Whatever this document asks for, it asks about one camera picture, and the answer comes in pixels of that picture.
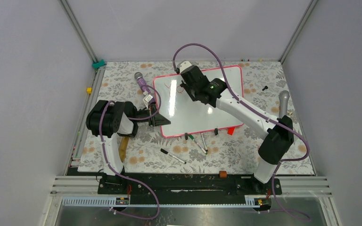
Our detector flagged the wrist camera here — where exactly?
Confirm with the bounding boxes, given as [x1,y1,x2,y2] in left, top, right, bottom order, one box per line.
[175,60,193,74]
[143,94,156,108]

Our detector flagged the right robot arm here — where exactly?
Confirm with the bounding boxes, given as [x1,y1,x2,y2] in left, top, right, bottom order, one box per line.
[176,61,294,194]

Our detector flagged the blue capped marker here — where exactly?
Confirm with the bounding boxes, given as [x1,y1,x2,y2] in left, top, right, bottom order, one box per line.
[200,133,208,152]

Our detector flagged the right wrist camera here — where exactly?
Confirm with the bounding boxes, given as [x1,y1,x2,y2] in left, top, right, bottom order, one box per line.
[175,60,193,74]

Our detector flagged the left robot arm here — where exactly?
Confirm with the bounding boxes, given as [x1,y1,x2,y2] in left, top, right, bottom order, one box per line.
[86,100,171,194]

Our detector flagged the pink framed whiteboard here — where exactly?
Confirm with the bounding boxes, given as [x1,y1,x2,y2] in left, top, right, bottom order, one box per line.
[153,74,243,138]

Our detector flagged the wooden rolling pin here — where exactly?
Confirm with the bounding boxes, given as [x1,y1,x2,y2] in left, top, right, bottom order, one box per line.
[118,137,129,163]

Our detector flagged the purple glitter microphone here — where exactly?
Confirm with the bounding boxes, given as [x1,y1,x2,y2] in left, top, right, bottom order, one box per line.
[134,72,151,95]

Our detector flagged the silver microphone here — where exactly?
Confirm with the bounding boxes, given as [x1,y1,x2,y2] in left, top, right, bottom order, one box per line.
[279,90,290,118]

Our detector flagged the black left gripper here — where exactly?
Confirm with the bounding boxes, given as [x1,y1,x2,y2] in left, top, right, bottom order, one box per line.
[132,104,171,127]

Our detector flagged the teal corner clamp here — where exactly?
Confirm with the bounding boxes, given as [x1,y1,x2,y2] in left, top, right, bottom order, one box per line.
[92,59,106,70]

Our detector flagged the black capped marker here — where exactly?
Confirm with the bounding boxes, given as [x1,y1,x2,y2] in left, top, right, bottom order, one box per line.
[160,148,187,164]

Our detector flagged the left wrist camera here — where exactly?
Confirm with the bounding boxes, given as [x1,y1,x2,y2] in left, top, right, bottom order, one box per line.
[143,94,156,108]

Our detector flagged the small orange red block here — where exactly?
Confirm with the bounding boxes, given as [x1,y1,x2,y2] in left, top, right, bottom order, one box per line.
[227,127,235,136]

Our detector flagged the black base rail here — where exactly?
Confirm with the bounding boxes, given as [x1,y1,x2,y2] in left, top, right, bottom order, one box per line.
[98,173,282,205]

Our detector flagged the green capped marker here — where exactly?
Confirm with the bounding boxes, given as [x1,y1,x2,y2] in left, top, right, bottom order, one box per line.
[188,134,207,154]

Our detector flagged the brown small cube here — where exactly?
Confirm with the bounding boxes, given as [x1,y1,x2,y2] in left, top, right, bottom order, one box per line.
[219,170,227,178]

